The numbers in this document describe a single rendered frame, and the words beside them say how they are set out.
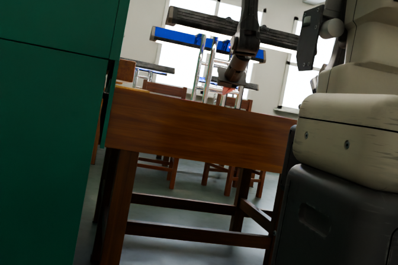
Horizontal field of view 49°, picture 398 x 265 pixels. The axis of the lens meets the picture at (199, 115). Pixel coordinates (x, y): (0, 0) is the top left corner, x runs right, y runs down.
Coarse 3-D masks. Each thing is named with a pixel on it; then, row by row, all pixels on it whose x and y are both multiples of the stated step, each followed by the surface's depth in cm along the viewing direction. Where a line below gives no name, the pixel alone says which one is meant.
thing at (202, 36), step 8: (224, 40) 226; (200, 48) 209; (200, 56) 209; (232, 56) 213; (200, 64) 209; (216, 64) 212; (192, 88) 210; (200, 88) 210; (192, 96) 210; (224, 96) 213; (224, 104) 214
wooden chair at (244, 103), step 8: (216, 104) 421; (232, 104) 429; (248, 104) 440; (208, 168) 422; (216, 168) 408; (224, 168) 398; (232, 168) 389; (232, 176) 390; (264, 176) 411; (232, 184) 444; (224, 192) 391; (256, 192) 412
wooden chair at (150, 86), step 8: (144, 80) 407; (144, 88) 407; (152, 88) 409; (160, 88) 410; (168, 88) 411; (176, 88) 412; (184, 88) 412; (184, 96) 413; (144, 160) 412; (152, 160) 413; (160, 160) 414; (176, 160) 376; (152, 168) 375; (160, 168) 376; (168, 168) 377; (176, 168) 377; (168, 176) 414
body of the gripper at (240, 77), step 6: (228, 66) 147; (222, 72) 151; (228, 72) 148; (234, 72) 146; (240, 72) 146; (222, 78) 149; (228, 78) 149; (234, 78) 148; (240, 78) 152; (234, 84) 150; (240, 84) 150
